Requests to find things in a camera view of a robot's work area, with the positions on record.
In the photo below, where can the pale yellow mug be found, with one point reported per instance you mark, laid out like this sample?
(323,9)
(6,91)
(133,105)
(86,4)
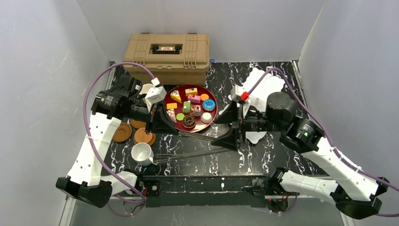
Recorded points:
(144,91)

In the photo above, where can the white triangular cake slice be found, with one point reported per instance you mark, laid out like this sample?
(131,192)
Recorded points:
(171,113)

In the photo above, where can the green round macaron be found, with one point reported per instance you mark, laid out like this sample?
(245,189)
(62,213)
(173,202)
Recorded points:
(180,116)

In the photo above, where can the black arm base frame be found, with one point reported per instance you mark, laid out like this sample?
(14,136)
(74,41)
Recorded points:
(252,191)

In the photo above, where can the light wooden coaster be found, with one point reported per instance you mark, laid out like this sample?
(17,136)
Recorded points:
(141,136)

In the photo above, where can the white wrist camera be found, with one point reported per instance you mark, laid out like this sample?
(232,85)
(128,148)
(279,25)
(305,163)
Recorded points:
(155,94)
(239,95)

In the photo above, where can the white three-tier cake stand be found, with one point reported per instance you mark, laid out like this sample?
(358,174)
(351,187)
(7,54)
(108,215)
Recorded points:
(269,84)

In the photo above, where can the white round cake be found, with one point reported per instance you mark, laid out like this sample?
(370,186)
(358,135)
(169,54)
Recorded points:
(206,118)

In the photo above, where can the blue frosted donut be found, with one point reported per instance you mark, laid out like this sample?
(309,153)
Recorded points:
(209,105)

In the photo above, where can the round red tray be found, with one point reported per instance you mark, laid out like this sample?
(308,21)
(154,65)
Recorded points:
(191,108)

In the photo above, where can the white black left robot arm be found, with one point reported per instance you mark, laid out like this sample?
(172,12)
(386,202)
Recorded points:
(90,180)

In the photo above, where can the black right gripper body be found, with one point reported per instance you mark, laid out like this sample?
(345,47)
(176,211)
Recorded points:
(236,125)

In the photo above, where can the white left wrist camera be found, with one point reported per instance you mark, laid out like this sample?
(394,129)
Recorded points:
(155,94)

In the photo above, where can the dark brown coaster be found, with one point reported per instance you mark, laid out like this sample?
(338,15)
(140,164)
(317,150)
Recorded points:
(123,132)

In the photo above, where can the white mug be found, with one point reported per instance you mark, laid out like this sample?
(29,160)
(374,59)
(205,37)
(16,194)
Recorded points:
(142,154)

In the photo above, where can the black tongs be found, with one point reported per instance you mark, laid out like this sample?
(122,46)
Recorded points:
(185,145)

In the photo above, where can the pink rectangular cake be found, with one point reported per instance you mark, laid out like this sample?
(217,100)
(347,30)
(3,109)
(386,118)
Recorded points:
(196,99)

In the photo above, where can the chocolate donut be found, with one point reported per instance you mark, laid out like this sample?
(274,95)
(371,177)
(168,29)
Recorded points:
(189,121)

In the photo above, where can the tan plastic toolbox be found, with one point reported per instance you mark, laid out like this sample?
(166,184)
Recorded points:
(175,59)

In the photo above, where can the yellow rectangular cake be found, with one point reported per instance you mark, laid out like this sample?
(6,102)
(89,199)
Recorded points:
(191,91)

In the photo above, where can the orange round cookie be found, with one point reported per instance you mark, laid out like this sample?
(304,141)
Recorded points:
(204,97)

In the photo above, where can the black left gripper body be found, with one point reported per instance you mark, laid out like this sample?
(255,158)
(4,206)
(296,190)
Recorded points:
(154,119)

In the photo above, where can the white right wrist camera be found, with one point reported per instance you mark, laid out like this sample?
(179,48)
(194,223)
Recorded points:
(239,95)

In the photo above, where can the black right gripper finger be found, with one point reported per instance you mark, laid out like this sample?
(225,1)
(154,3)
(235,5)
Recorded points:
(229,115)
(229,140)

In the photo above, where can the brown wooden coaster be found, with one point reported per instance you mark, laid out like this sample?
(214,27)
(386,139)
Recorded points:
(137,124)

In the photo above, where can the orange square cake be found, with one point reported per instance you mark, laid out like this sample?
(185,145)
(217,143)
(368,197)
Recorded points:
(172,106)

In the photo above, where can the yellow triangular cake slice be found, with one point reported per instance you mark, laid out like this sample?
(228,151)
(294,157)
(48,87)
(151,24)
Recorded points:
(175,95)

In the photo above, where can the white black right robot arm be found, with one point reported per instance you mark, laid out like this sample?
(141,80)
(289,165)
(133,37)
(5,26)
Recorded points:
(352,193)

